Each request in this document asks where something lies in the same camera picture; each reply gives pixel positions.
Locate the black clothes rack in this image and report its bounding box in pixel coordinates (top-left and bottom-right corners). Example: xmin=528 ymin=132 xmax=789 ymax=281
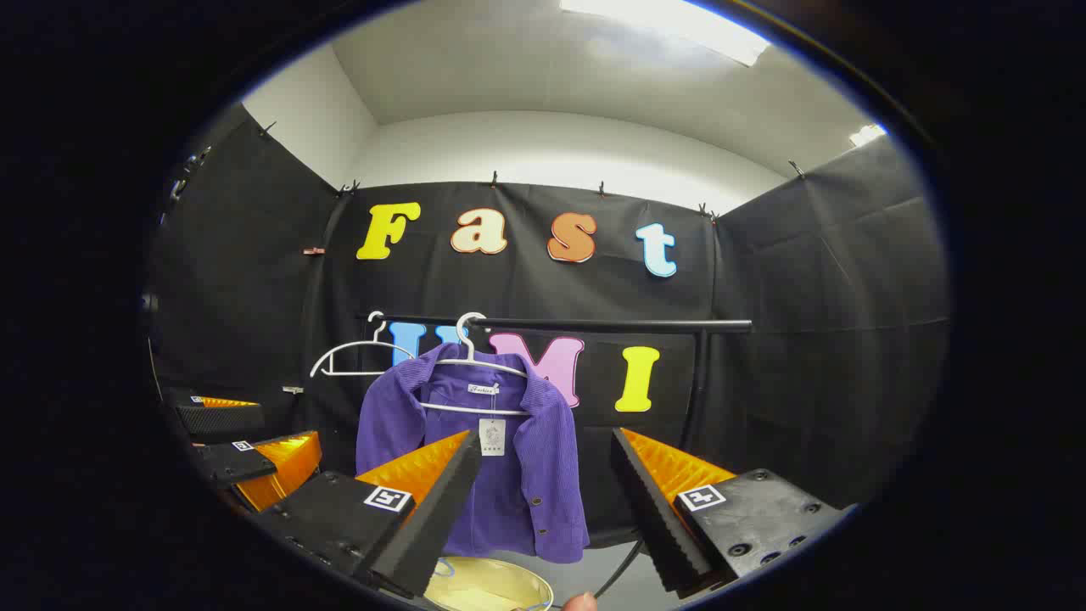
xmin=356 ymin=312 xmax=754 ymax=599

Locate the cream round laundry hamper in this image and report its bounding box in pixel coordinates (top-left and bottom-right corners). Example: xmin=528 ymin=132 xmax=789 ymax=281
xmin=423 ymin=556 xmax=557 ymax=611

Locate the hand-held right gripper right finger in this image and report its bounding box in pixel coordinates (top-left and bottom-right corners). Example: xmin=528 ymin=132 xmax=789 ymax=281
xmin=609 ymin=428 xmax=851 ymax=595

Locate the white clothes hanger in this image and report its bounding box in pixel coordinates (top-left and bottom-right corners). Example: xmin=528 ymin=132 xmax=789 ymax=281
xmin=422 ymin=311 xmax=531 ymax=417
xmin=310 ymin=311 xmax=417 ymax=378

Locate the black backdrop cloth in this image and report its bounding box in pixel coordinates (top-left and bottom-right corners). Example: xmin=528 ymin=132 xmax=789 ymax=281
xmin=144 ymin=102 xmax=951 ymax=544

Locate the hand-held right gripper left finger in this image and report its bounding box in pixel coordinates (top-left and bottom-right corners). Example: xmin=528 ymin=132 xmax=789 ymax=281
xmin=253 ymin=430 xmax=483 ymax=599

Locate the purple corduroy jacket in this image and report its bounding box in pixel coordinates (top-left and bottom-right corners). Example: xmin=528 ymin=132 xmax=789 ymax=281
xmin=355 ymin=343 xmax=591 ymax=565

